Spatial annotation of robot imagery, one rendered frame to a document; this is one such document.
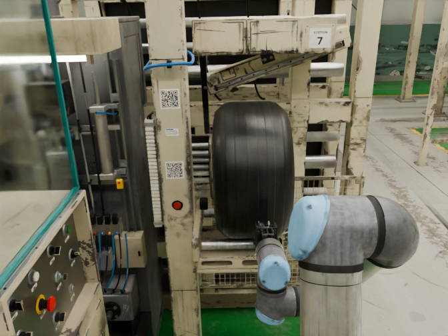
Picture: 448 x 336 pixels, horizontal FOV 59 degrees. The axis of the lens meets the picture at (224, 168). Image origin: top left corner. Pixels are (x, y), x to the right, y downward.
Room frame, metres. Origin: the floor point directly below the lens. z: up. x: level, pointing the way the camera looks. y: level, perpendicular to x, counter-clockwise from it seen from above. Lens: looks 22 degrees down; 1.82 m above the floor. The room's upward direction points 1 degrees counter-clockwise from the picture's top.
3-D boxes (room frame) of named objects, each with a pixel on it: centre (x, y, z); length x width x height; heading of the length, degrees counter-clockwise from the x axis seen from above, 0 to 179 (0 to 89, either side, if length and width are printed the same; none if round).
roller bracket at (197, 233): (1.56, 0.12, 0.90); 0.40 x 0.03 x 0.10; 0
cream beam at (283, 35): (1.86, -0.18, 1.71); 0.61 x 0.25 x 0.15; 90
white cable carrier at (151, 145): (1.52, 0.28, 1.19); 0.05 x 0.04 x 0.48; 0
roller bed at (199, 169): (1.94, 0.16, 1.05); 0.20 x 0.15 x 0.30; 90
